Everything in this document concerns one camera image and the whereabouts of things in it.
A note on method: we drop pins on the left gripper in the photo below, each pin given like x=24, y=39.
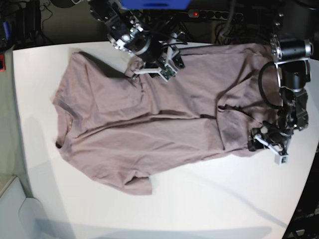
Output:
x=270, y=136

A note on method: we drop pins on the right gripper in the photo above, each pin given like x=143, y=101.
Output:
x=157, y=55

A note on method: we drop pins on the mauve t-shirt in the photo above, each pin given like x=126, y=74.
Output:
x=119, y=130

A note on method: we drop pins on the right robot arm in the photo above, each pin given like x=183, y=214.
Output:
x=132, y=31

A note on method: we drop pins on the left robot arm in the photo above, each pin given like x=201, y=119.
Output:
x=292, y=48

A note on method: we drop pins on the black power strip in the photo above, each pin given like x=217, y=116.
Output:
x=208, y=14

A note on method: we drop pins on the blue box overhead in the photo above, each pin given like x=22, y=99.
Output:
x=155, y=4

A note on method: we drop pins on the red clamp at table edge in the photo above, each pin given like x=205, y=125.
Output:
x=2, y=63

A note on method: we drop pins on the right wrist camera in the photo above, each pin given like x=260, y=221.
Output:
x=167, y=73

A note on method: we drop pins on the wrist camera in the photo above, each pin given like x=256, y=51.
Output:
x=167, y=73
x=281, y=159

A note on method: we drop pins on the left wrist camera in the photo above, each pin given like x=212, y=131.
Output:
x=281, y=159

